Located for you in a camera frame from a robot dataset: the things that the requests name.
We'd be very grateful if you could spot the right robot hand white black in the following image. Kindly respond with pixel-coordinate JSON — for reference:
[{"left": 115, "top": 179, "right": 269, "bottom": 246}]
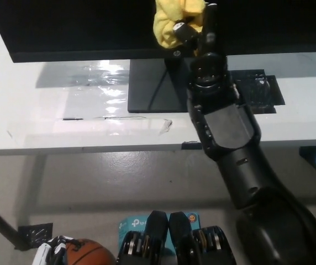
[{"left": 172, "top": 3, "right": 220, "bottom": 58}]

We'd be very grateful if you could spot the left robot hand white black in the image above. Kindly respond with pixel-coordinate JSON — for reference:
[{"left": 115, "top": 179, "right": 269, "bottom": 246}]
[{"left": 32, "top": 235, "right": 70, "bottom": 265}]

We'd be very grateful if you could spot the yellow microfiber cloth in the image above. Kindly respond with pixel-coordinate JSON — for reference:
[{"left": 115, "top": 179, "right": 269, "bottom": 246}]
[{"left": 152, "top": 0, "right": 207, "bottom": 50}]

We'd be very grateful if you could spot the black HP monitor with stand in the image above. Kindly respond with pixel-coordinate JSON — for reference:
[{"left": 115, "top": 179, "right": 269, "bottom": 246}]
[{"left": 0, "top": 0, "right": 316, "bottom": 114}]

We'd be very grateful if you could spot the orange basketball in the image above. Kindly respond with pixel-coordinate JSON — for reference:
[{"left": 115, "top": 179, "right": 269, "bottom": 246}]
[{"left": 61, "top": 238, "right": 117, "bottom": 265}]

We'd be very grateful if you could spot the teal tp-link box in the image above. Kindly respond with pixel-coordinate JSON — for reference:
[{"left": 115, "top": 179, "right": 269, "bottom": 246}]
[{"left": 117, "top": 211, "right": 202, "bottom": 256}]

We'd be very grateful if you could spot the black tape square marking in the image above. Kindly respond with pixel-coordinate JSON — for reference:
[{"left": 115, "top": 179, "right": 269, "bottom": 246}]
[{"left": 228, "top": 68, "right": 286, "bottom": 114}]

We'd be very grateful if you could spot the crumpled clear tape scrap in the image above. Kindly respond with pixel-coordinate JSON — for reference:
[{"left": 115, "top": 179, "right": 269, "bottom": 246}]
[{"left": 157, "top": 118, "right": 174, "bottom": 136}]

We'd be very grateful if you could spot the short black tape piece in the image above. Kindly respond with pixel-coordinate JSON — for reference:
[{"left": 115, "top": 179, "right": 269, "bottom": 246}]
[{"left": 180, "top": 140, "right": 203, "bottom": 151}]

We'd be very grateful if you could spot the clear plastic film sheet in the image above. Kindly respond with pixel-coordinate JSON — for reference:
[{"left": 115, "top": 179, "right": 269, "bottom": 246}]
[{"left": 36, "top": 59, "right": 133, "bottom": 119}]

